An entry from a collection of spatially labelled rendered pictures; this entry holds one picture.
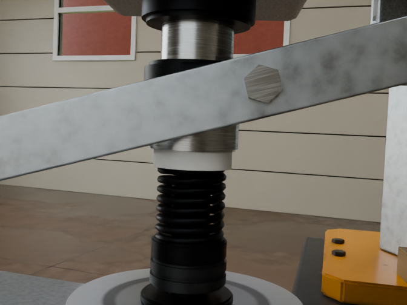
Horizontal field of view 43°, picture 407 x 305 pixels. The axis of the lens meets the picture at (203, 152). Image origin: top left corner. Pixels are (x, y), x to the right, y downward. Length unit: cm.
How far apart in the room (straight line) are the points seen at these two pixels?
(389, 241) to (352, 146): 515
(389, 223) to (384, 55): 79
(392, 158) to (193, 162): 79
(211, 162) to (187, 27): 11
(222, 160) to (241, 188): 616
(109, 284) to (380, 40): 33
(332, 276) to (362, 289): 6
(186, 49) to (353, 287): 62
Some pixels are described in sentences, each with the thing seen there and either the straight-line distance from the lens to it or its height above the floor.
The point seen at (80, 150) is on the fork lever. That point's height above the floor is 101.
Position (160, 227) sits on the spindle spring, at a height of 95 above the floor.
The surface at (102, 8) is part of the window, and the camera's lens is 755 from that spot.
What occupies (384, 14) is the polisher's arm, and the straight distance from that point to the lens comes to 56.
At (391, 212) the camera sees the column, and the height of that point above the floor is 87.
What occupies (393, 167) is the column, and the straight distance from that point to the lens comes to 117.
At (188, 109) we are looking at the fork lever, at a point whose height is 105.
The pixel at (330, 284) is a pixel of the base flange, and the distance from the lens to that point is 97.
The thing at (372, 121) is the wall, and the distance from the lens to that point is 630.
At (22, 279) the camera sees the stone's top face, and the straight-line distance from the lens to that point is 65.
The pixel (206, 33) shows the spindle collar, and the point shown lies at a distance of 44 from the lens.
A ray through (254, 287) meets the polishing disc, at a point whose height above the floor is 88.
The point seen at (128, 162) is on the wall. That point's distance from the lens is 720.
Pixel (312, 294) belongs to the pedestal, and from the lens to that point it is 99.
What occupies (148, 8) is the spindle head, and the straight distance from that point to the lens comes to 45.
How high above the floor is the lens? 104
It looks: 3 degrees down
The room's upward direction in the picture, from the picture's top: 2 degrees clockwise
